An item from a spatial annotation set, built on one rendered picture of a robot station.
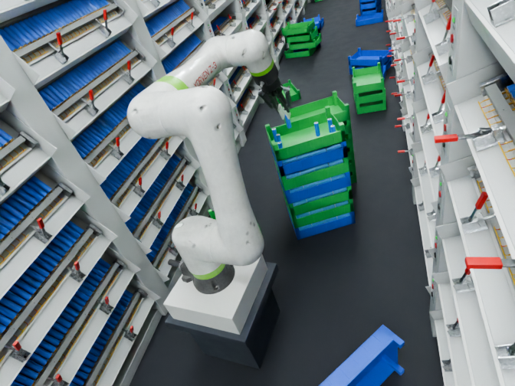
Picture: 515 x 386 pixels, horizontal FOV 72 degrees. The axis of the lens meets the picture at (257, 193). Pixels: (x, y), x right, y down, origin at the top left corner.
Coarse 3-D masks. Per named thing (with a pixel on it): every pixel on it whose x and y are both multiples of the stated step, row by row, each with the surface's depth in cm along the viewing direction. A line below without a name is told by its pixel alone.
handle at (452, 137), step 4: (480, 132) 58; (436, 136) 61; (440, 136) 60; (444, 136) 60; (448, 136) 60; (452, 136) 59; (456, 136) 59; (460, 136) 59; (464, 136) 59; (468, 136) 59; (472, 136) 58; (476, 136) 58; (436, 140) 60; (440, 140) 60; (444, 140) 60; (448, 140) 60; (452, 140) 60; (456, 140) 59
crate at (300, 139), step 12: (300, 120) 161; (312, 120) 162; (324, 120) 163; (336, 120) 152; (288, 132) 164; (300, 132) 162; (312, 132) 160; (324, 132) 157; (336, 132) 145; (276, 144) 145; (288, 144) 157; (300, 144) 146; (312, 144) 147; (324, 144) 148; (276, 156) 148; (288, 156) 149
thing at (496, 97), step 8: (488, 88) 65; (496, 88) 64; (488, 96) 65; (496, 96) 62; (480, 104) 66; (496, 104) 61; (504, 104) 60; (488, 112) 63; (504, 112) 58; (512, 112) 57; (504, 120) 57; (512, 120) 56; (512, 128) 55; (512, 136) 54; (504, 144) 55; (504, 152) 54; (512, 168) 51
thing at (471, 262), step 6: (468, 258) 41; (474, 258) 41; (480, 258) 41; (486, 258) 41; (492, 258) 40; (498, 258) 40; (468, 264) 41; (474, 264) 40; (480, 264) 40; (486, 264) 40; (492, 264) 40; (498, 264) 40; (504, 264) 40; (510, 264) 40
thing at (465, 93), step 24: (480, 72) 67; (504, 72) 66; (456, 96) 71; (480, 96) 69; (504, 96) 65; (480, 120) 64; (480, 168) 56; (504, 168) 53; (504, 192) 50; (504, 216) 48
